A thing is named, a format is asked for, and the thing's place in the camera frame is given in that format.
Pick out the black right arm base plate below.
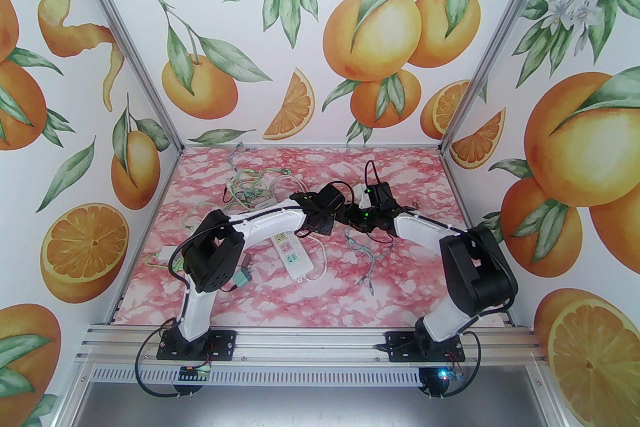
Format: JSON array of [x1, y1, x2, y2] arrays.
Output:
[[384, 330, 467, 363]]

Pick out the white power strip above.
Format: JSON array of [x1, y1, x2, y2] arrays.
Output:
[[252, 199, 315, 282]]

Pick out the perforated metal strip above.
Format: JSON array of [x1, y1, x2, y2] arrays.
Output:
[[89, 366, 426, 386]]

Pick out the white round socket cord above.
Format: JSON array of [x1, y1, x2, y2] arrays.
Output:
[[267, 174, 313, 198]]

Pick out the pale turquoise charging cable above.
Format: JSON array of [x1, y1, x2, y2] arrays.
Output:
[[344, 235, 398, 289]]

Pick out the aluminium frame post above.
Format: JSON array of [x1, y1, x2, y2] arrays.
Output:
[[437, 0, 576, 155], [64, 0, 185, 154]]

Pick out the black right arm base cable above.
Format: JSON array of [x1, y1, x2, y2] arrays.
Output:
[[452, 325, 480, 398]]

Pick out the aluminium side slats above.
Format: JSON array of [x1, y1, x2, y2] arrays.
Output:
[[492, 305, 516, 328], [106, 295, 124, 326]]

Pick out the grey metal shelf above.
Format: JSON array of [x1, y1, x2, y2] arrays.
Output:
[[60, 382, 566, 427]]

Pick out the black arm base cable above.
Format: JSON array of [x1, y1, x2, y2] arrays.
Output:
[[452, 325, 480, 398], [135, 329, 183, 399]]

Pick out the green USB wall charger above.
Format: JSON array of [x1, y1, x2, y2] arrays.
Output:
[[230, 255, 253, 290]]

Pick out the aluminium mounting rail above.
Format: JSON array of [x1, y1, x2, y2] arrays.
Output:
[[75, 322, 551, 364]]

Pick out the teal multi-head charging cable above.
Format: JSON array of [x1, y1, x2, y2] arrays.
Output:
[[227, 141, 256, 175]]

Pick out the aluminium frame crossbar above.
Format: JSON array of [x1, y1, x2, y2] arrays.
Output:
[[179, 143, 445, 151]]

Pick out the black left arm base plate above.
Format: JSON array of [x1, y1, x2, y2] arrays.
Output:
[[156, 329, 237, 360]]

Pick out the black left arm base cable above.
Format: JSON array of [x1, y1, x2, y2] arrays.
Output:
[[135, 329, 183, 399]]

